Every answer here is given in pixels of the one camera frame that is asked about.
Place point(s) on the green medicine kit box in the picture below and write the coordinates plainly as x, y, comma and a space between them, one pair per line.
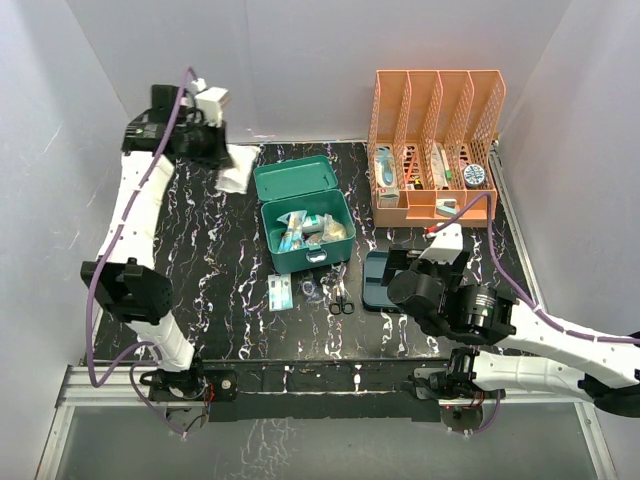
303, 184

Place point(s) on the black handled scissors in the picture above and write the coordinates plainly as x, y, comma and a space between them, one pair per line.
341, 304

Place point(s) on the white blue bandage box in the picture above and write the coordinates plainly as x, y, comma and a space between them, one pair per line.
280, 292

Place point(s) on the white green medicine bottle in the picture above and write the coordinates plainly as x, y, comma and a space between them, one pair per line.
313, 224

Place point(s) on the round blue white tin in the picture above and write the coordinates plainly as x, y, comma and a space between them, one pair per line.
474, 176

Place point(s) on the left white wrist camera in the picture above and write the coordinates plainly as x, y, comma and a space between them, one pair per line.
211, 101

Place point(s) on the beige bandage pack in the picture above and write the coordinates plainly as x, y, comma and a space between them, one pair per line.
333, 230

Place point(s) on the orange file organizer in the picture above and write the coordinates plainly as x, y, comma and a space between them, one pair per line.
430, 136

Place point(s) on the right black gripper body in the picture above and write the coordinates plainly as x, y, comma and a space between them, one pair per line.
450, 273

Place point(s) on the white gauze packet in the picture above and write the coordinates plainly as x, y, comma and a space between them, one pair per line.
236, 179

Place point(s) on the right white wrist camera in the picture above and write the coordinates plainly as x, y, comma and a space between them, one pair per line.
446, 243

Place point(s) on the blue brush blister pack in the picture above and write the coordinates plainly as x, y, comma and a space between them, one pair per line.
384, 163

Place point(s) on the blue divided tray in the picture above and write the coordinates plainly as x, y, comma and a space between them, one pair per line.
374, 294

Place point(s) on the teal white small box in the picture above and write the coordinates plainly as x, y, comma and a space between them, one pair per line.
446, 207

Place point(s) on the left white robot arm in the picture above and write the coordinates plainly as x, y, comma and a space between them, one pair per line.
181, 123

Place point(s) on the white tube in organizer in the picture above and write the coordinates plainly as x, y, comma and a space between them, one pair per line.
440, 169

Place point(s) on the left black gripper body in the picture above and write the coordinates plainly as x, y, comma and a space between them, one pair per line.
201, 142

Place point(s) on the small white red box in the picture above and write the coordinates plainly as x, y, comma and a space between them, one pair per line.
387, 197

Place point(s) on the blue cotton swab bag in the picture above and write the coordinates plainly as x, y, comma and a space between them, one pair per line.
292, 239

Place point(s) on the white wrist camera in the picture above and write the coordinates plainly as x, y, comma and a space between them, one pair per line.
446, 243
211, 101

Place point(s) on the clear bag with rubber bands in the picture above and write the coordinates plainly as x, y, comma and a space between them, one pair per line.
311, 289

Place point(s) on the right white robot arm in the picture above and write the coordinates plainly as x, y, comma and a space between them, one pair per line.
505, 342

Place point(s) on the red pencil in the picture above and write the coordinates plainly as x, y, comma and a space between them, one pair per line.
410, 164

